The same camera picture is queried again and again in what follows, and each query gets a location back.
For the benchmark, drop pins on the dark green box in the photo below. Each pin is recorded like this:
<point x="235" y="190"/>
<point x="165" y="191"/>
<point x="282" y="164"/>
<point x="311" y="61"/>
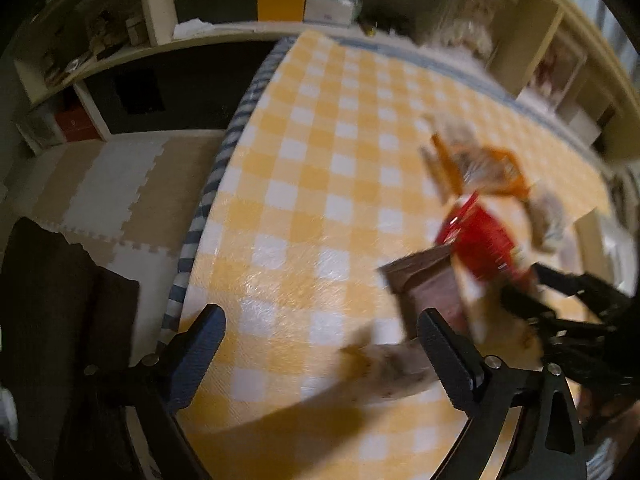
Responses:
<point x="215" y="6"/>

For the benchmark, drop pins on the red box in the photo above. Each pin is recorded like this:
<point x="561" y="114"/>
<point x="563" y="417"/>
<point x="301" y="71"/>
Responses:
<point x="75" y="122"/>

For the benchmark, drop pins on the clear case with white doll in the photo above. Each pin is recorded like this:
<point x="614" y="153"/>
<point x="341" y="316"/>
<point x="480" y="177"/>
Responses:
<point x="465" y="20"/>

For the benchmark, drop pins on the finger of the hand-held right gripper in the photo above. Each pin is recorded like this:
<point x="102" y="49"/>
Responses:
<point x="585" y="287"/>
<point x="530" y="310"/>

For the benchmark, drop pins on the red snack packet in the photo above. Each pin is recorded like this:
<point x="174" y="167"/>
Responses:
<point x="480" y="240"/>

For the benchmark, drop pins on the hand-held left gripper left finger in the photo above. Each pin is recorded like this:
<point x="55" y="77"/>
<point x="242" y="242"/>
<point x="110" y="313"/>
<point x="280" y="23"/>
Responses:
<point x="195" y="355"/>

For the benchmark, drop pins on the orange snack packet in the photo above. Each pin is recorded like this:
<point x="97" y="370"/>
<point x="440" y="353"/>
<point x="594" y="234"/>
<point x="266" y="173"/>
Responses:
<point x="480" y="170"/>

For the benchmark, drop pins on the foam puzzle floor mat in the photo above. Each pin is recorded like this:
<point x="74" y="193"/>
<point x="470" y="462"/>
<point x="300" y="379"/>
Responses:
<point x="115" y="185"/>

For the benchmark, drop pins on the long wooden shelf unit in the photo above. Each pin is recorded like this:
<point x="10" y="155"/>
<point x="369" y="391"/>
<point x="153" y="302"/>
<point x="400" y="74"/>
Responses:
<point x="155" y="5"/>

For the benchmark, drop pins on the clear case with red doll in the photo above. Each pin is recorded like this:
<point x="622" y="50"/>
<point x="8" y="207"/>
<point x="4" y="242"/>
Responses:
<point x="555" y="70"/>

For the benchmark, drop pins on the yellow checked tablecloth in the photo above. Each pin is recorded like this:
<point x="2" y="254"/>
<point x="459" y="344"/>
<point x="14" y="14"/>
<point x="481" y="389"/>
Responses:
<point x="310" y="185"/>

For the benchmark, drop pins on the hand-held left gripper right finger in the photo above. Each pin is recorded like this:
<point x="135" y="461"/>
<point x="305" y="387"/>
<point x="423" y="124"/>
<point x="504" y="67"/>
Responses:
<point x="445" y="355"/>

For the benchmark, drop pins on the small white box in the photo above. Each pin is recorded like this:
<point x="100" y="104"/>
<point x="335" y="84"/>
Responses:
<point x="582" y="125"/>

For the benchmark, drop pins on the dark brown bag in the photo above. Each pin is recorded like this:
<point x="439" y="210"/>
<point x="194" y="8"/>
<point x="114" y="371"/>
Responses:
<point x="55" y="310"/>

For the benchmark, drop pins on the white panda print packet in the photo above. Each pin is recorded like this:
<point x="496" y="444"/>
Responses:
<point x="547" y="220"/>

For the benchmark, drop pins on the yellow box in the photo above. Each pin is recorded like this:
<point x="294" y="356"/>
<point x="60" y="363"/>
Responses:
<point x="281" y="1"/>

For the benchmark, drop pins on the white tissue box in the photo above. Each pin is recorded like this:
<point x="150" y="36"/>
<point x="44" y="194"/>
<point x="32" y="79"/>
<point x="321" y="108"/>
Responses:
<point x="332" y="5"/>

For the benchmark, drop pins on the white paper sheet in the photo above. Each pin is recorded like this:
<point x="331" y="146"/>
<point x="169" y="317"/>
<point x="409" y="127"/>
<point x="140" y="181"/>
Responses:
<point x="192" y="29"/>

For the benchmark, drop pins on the small clear brown snack packet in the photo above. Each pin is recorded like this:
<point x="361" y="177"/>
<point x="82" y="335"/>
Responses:
<point x="395" y="365"/>

